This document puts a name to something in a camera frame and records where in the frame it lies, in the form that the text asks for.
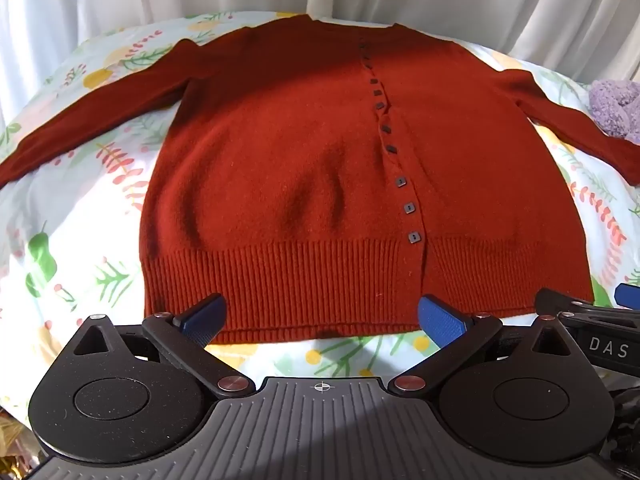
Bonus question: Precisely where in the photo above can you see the purple knit cloth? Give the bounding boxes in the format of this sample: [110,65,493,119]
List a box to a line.
[587,79,640,142]

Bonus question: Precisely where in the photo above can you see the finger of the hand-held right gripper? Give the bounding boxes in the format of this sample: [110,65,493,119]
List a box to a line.
[534,287,595,317]
[615,282,640,307]

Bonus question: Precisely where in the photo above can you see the red knit cardigan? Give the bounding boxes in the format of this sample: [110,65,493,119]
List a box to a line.
[0,14,640,347]

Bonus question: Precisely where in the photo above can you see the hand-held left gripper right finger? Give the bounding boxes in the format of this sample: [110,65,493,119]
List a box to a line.
[392,294,577,395]

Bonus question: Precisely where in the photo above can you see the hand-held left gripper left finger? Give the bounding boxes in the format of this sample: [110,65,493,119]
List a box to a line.
[73,293,252,395]

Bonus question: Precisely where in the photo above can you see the floral bed sheet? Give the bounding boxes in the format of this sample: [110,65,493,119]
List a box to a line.
[0,10,640,413]

